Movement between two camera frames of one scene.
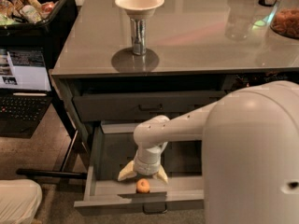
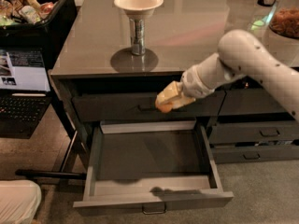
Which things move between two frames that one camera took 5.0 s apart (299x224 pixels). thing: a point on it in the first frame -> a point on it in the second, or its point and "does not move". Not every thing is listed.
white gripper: (149, 166) -> (193, 82)
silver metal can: (138, 35) does not move
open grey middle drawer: (112, 151) does not move
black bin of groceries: (36, 16) does not move
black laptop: (25, 91) does not move
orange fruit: (142, 186) -> (165, 107)
